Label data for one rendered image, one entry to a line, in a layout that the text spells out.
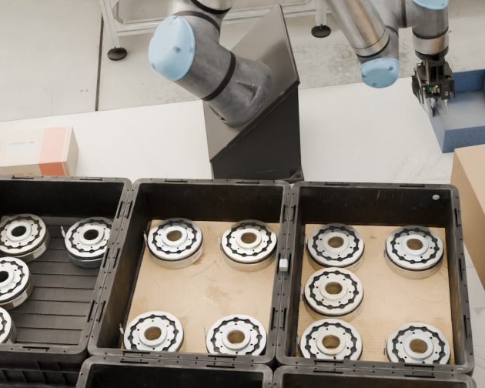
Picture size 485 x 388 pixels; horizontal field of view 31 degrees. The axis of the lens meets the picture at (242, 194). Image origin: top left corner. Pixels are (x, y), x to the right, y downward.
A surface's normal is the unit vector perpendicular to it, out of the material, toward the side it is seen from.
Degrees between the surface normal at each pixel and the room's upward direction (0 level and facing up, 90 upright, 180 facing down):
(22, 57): 0
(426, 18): 91
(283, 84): 44
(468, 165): 0
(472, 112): 0
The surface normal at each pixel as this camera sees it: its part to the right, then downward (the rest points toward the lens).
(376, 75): -0.08, 0.83
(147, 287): -0.07, -0.70
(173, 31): -0.75, -0.30
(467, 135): 0.09, 0.70
